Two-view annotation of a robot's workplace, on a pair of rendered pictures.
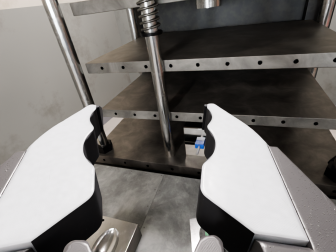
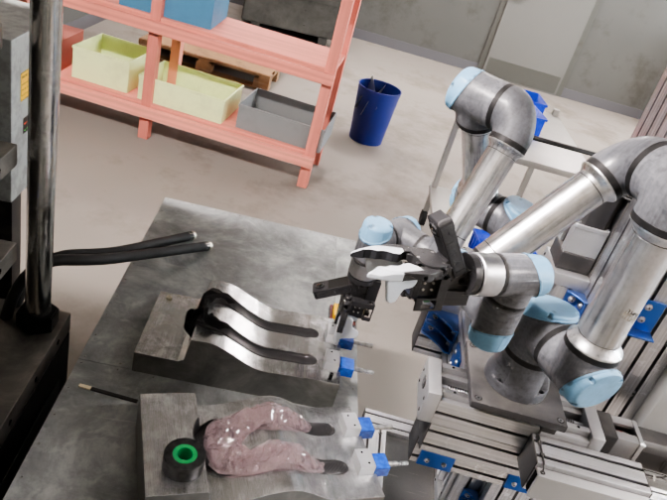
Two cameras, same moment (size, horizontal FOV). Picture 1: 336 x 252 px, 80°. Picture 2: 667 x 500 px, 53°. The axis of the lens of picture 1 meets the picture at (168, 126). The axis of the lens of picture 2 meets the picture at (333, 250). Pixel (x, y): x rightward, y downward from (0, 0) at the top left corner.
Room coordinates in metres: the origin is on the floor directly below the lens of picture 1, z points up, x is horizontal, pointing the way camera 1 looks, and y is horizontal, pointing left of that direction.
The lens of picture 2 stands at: (0.59, 0.77, 1.98)
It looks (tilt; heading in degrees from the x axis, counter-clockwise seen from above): 30 degrees down; 241
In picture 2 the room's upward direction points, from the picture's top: 16 degrees clockwise
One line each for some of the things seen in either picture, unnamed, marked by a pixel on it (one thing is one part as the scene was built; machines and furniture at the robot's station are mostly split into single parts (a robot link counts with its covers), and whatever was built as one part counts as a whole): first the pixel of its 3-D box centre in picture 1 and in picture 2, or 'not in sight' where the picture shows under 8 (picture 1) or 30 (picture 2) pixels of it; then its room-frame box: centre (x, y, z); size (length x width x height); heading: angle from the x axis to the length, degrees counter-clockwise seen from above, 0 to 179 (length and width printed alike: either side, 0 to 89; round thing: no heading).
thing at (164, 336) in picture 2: not in sight; (244, 337); (0.07, -0.49, 0.87); 0.50 x 0.26 x 0.14; 158
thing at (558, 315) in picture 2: not in sight; (544, 327); (-0.46, -0.09, 1.20); 0.13 x 0.12 x 0.14; 88
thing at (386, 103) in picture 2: not in sight; (371, 110); (-2.01, -3.93, 0.25); 0.41 x 0.37 x 0.50; 99
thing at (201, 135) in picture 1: (216, 118); not in sight; (1.01, -0.29, 0.87); 0.50 x 0.27 x 0.17; 158
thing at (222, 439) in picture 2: not in sight; (264, 437); (0.12, -0.14, 0.90); 0.26 x 0.18 x 0.08; 175
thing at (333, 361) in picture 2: not in sight; (348, 367); (-0.16, -0.33, 0.89); 0.13 x 0.05 x 0.05; 158
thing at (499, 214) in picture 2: not in sight; (514, 223); (-0.69, -0.55, 1.20); 0.13 x 0.12 x 0.14; 115
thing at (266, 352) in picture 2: not in sight; (253, 325); (0.06, -0.48, 0.92); 0.35 x 0.16 x 0.09; 158
